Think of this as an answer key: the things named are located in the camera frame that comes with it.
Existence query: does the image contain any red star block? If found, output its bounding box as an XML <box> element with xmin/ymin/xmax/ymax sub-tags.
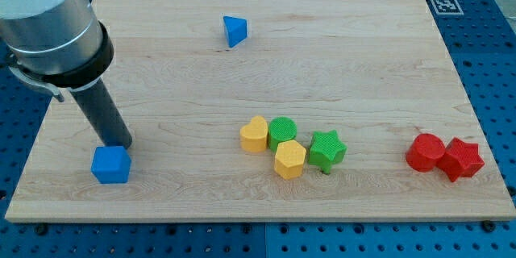
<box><xmin>436</xmin><ymin>137</ymin><xmax>485</xmax><ymax>182</ymax></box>

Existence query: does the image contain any green star block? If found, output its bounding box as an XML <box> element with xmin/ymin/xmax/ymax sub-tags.
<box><xmin>308</xmin><ymin>130</ymin><xmax>347</xmax><ymax>174</ymax></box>

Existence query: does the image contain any white fiducial marker tag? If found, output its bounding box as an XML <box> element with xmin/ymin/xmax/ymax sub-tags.
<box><xmin>430</xmin><ymin>0</ymin><xmax>464</xmax><ymax>15</ymax></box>

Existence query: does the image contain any wooden board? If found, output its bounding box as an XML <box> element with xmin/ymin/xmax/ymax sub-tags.
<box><xmin>6</xmin><ymin>0</ymin><xmax>515</xmax><ymax>223</ymax></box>

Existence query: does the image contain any blue triangle block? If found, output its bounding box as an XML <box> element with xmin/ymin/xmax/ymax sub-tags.
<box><xmin>223</xmin><ymin>16</ymin><xmax>248</xmax><ymax>48</ymax></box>

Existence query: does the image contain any yellow hexagon block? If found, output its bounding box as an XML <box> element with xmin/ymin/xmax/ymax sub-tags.
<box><xmin>274</xmin><ymin>139</ymin><xmax>306</xmax><ymax>180</ymax></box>

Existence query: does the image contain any green cylinder block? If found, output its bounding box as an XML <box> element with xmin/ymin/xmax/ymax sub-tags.
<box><xmin>268</xmin><ymin>116</ymin><xmax>298</xmax><ymax>152</ymax></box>

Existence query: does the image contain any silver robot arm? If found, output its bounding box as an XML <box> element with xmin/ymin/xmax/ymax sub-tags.
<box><xmin>1</xmin><ymin>0</ymin><xmax>132</xmax><ymax>148</ymax></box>

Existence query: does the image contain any blue cube block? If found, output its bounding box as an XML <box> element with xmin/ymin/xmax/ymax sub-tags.
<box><xmin>90</xmin><ymin>146</ymin><xmax>131</xmax><ymax>184</ymax></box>

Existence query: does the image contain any red cylinder block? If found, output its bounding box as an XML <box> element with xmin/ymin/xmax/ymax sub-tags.
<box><xmin>406</xmin><ymin>133</ymin><xmax>445</xmax><ymax>173</ymax></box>

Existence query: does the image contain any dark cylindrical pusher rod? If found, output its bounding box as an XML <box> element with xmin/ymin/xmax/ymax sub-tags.
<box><xmin>69</xmin><ymin>78</ymin><xmax>132</xmax><ymax>149</ymax></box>

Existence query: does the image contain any yellow heart block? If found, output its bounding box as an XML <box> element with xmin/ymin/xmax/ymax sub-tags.
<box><xmin>239</xmin><ymin>115</ymin><xmax>268</xmax><ymax>153</ymax></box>

